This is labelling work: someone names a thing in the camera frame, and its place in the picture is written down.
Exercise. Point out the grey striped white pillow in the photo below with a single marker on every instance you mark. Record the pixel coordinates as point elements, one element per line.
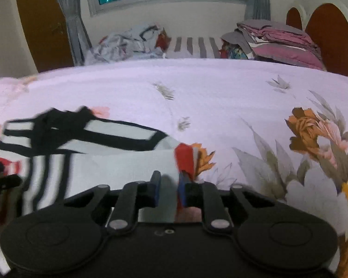
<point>191,47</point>

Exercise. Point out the stack of pink grey blankets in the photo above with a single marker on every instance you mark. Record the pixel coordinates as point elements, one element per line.
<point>281,45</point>

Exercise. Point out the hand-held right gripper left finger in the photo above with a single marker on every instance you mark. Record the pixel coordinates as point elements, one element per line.
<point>156,189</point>

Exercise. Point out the white and brown headboard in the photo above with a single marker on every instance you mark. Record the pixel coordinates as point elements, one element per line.
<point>332,34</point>

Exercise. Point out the pile of crumpled clothes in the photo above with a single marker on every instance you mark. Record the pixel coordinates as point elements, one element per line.
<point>124,45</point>

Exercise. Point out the black red striped white shirt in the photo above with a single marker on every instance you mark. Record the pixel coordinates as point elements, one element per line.
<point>104,162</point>

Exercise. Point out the colourful floral cloth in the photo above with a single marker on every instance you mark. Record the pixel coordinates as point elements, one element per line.
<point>235,52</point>

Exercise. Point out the pink floral bed sheet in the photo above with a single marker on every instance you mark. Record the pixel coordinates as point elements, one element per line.
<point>208,98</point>

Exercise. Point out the brown wooden door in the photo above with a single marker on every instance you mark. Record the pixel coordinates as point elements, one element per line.
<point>40,23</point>

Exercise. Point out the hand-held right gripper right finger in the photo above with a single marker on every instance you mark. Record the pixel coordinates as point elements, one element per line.
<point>182,192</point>

